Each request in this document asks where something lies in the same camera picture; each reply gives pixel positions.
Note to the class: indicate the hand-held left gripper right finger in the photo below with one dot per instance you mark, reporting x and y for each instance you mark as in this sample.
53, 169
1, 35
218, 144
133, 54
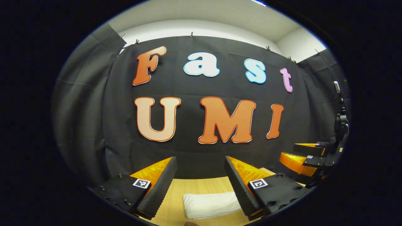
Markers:
241, 191

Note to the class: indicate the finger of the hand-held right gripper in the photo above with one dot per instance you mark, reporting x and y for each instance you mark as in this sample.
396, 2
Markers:
311, 148
298, 163

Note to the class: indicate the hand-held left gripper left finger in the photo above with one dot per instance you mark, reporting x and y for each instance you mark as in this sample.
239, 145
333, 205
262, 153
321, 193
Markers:
160, 191

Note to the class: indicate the ceiling light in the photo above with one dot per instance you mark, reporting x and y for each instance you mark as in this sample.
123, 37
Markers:
259, 2

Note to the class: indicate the row of cloth clips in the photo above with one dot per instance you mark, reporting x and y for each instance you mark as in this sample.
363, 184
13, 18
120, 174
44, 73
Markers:
191, 34

